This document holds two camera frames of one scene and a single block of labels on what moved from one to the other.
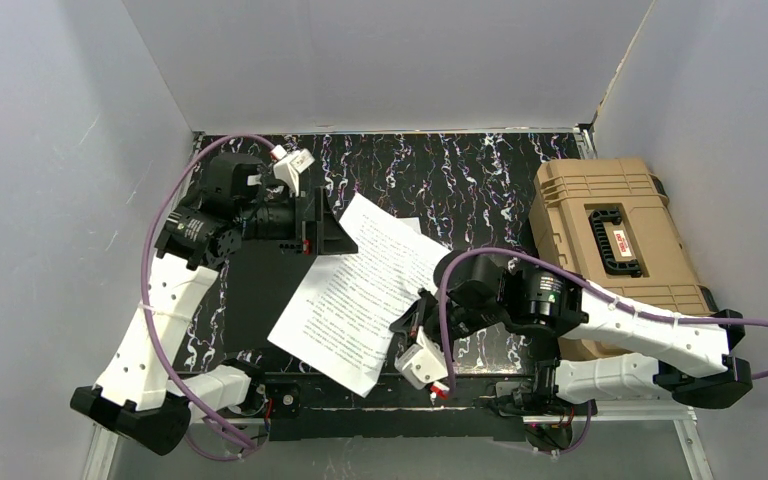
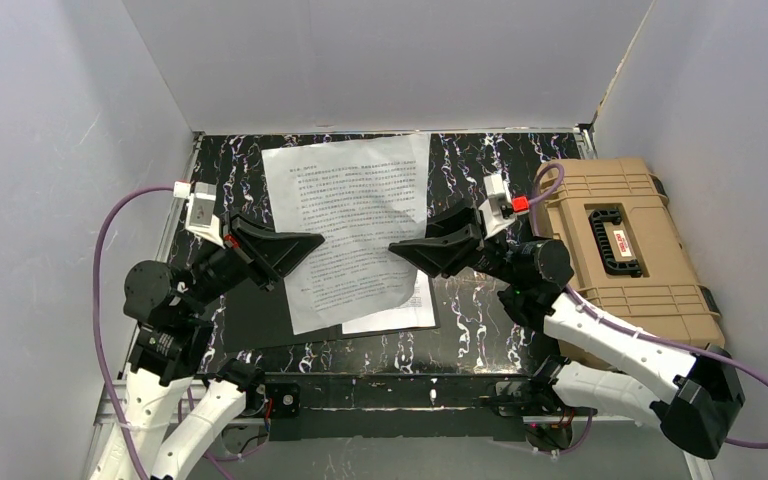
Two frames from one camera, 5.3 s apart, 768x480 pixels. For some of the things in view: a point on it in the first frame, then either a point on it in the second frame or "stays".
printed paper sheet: x=341 y=317 → x=361 y=196
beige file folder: x=261 y=279 stays
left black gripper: x=311 y=221 → x=247 y=251
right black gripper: x=420 y=316 → x=473 y=237
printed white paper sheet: x=412 y=222 → x=417 y=312
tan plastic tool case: x=609 y=222 stays
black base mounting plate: x=456 y=406 stays
